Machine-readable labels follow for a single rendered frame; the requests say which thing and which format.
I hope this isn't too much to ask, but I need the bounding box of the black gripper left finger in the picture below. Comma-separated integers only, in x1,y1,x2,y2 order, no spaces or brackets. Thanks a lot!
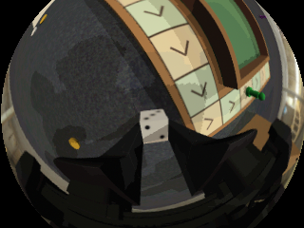
53,122,144,206

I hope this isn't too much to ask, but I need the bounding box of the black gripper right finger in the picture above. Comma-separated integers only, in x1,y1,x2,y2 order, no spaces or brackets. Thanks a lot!
168,119,258,197

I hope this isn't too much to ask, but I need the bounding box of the green game pawn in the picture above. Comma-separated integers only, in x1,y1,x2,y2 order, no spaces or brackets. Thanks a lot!
246,86,265,102

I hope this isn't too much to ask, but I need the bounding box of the white die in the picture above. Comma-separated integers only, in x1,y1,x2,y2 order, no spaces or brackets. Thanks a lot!
140,110,168,143

